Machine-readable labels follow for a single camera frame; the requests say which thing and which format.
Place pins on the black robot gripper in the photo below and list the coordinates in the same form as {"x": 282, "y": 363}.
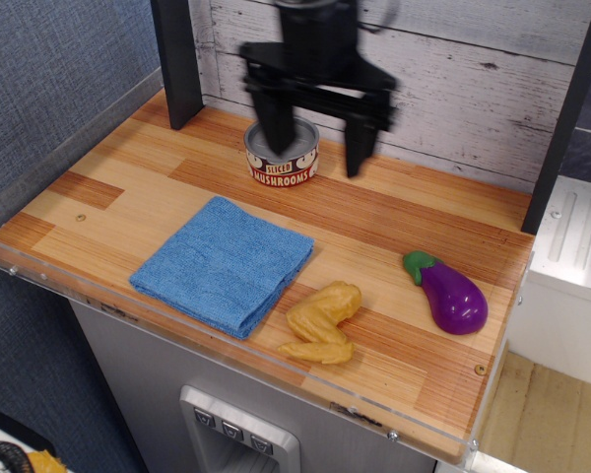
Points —
{"x": 317, "y": 66}

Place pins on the sliced mushrooms tin can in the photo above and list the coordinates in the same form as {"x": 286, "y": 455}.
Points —
{"x": 296, "y": 165}

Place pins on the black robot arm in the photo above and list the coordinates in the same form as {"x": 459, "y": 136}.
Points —
{"x": 317, "y": 66}

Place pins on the folded blue rag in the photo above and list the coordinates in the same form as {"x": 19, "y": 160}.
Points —
{"x": 224, "y": 267}

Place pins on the yellow plastic chicken wing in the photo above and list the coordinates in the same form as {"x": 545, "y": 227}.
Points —
{"x": 315, "y": 321}

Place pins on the purple toy eggplant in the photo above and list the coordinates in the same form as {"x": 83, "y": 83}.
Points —
{"x": 456, "y": 303}

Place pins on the white ridged appliance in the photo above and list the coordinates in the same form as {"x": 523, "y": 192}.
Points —
{"x": 551, "y": 322}

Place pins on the grey cabinet with dispenser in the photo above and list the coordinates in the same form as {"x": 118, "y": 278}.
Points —
{"x": 146, "y": 371}

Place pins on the silver dispenser button panel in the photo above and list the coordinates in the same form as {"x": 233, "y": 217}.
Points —
{"x": 228, "y": 439}

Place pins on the yellow object bottom left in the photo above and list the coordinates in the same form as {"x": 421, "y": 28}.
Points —
{"x": 45, "y": 462}

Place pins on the dark left vertical post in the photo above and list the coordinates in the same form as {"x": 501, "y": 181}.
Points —
{"x": 177, "y": 52}

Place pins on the dark vertical post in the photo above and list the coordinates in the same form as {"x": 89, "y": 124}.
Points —
{"x": 177, "y": 52}
{"x": 569, "y": 113}

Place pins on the dark right vertical post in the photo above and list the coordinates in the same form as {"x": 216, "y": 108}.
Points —
{"x": 569, "y": 113}

